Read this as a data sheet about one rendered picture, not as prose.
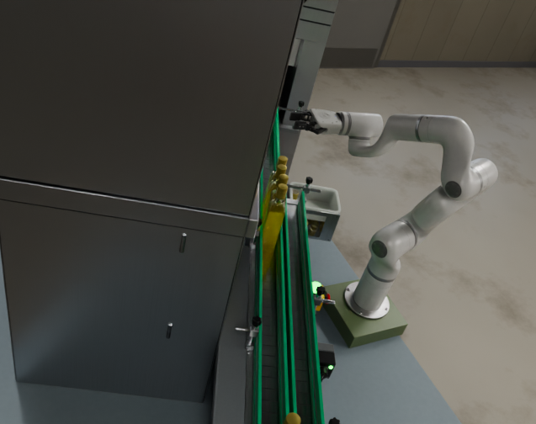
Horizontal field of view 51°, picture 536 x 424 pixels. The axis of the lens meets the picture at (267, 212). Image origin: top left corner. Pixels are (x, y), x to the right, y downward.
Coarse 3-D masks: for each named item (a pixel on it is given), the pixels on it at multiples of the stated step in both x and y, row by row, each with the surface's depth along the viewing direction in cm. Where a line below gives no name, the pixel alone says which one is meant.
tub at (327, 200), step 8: (296, 184) 250; (312, 192) 253; (328, 192) 253; (336, 192) 251; (312, 200) 255; (320, 200) 255; (328, 200) 255; (336, 200) 248; (312, 208) 238; (320, 208) 252; (328, 208) 253; (336, 208) 245
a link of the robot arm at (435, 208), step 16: (480, 160) 177; (480, 176) 171; (496, 176) 177; (432, 192) 187; (480, 192) 176; (416, 208) 193; (432, 208) 185; (448, 208) 183; (416, 224) 195; (432, 224) 189; (416, 240) 203
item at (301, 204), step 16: (304, 192) 225; (304, 208) 216; (304, 224) 210; (304, 240) 205; (304, 256) 202; (304, 272) 197; (304, 288) 192; (304, 304) 188; (320, 384) 156; (320, 400) 152; (320, 416) 148
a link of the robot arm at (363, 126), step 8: (352, 112) 200; (352, 120) 197; (360, 120) 198; (368, 120) 199; (376, 120) 200; (352, 128) 197; (360, 128) 198; (368, 128) 199; (376, 128) 200; (352, 136) 201; (360, 136) 199; (368, 136) 200; (376, 136) 203
